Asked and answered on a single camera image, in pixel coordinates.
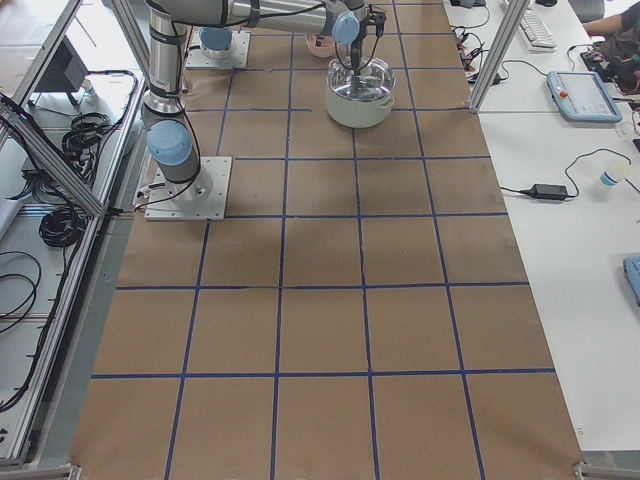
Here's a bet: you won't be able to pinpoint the pale green pot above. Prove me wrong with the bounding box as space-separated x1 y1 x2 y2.
325 76 395 129

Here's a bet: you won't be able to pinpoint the glass pot lid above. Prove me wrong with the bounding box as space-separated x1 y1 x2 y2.
327 57 396 102

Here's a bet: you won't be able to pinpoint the aluminium frame rail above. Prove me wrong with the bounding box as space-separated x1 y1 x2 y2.
1 1 149 471

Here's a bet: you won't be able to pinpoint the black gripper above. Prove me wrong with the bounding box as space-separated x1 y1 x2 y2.
349 38 363 76

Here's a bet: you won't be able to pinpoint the paper cup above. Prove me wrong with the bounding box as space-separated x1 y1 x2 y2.
596 160 631 199

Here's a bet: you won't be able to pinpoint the white keyboard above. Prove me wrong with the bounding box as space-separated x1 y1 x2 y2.
518 7 557 52

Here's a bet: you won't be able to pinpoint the black power brick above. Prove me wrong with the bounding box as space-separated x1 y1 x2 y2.
519 184 570 201

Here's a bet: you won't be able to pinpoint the pink bowl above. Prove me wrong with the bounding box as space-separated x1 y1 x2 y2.
305 34 335 58

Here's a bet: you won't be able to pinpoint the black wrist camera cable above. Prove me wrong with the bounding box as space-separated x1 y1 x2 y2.
339 4 389 71

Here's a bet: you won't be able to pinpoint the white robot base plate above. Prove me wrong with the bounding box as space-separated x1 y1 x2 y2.
144 157 232 221

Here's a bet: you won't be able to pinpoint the coiled black cables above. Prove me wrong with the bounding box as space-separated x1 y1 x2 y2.
38 112 119 249

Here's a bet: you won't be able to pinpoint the aluminium frame post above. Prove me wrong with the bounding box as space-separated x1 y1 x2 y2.
468 0 529 113

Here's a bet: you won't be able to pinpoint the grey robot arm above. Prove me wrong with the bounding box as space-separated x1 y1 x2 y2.
199 27 235 57
144 1 366 195

